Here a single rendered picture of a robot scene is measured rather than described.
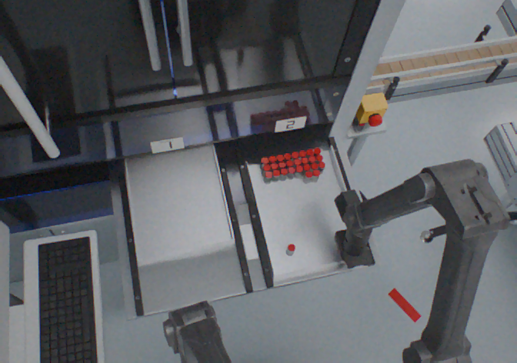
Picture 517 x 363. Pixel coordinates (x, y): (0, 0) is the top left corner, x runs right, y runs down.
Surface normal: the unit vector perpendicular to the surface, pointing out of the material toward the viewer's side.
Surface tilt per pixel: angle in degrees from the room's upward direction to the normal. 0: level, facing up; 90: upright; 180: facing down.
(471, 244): 60
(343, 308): 0
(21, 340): 0
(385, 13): 90
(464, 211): 8
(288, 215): 0
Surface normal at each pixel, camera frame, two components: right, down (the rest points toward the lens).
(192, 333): -0.06, -0.91
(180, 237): 0.07, -0.43
